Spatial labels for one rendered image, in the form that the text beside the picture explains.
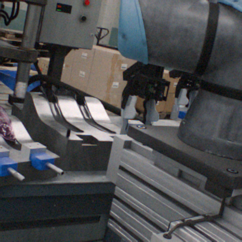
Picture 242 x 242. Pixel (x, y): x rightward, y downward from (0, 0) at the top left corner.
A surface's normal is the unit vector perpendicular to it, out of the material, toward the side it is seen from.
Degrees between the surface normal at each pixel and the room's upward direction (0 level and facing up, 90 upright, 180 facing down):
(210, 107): 72
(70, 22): 90
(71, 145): 90
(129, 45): 124
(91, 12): 90
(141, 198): 90
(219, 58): 115
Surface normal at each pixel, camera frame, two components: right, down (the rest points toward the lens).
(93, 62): -0.67, -0.10
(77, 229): 0.52, 0.29
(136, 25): -0.14, 0.29
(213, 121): -0.46, -0.22
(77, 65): -0.72, 0.16
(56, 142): -0.83, -0.05
